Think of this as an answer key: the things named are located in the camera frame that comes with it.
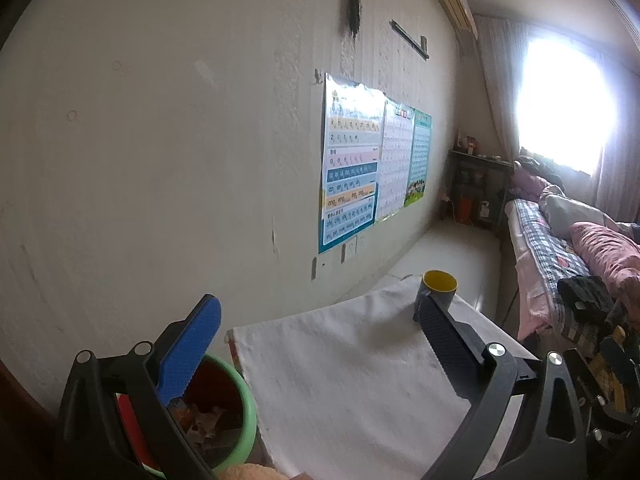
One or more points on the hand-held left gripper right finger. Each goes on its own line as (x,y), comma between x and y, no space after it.
(445,345)

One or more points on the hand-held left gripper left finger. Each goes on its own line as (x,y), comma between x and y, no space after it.
(192,350)

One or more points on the heap of wrappers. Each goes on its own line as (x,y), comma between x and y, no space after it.
(205,422)

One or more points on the red bin with green rim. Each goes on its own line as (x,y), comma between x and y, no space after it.
(242,410)

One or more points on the blue mug yellow inside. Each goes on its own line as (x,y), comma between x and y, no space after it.
(440,282)

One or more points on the black cloth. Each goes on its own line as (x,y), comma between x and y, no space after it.
(585,295)

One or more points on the orange container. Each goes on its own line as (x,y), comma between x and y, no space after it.
(466,208)

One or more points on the bed with checked sheet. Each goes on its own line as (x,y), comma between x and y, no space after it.
(537,240)

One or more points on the small white container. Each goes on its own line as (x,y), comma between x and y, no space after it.
(484,209)

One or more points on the pink quilt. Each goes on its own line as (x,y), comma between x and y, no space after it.
(605,250)

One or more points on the dark wooden shelf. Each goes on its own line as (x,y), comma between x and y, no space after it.
(480,180)

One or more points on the white blanket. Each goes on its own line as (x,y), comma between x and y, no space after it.
(565,210)

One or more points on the purple pillow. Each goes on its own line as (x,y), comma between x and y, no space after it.
(527,180)

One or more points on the brown wooden furniture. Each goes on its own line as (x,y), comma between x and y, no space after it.
(20,425)

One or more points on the pale window curtain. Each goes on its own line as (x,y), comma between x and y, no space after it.
(492,70)
(617,185)

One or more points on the bright window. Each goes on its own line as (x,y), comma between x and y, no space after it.
(565,105)

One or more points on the wall socket plate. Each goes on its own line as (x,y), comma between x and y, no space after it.
(344,255)
(314,269)

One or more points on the green bordered wall poster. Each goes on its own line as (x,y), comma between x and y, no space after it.
(419,160)

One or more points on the white chart wall poster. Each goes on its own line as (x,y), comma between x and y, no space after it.
(397,160)

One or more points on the blue alphabet wall poster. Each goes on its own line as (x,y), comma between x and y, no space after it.
(350,170)

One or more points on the black wall bracket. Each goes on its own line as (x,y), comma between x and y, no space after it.
(410,39)

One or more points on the wall air conditioner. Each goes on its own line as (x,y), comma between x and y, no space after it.
(452,0)

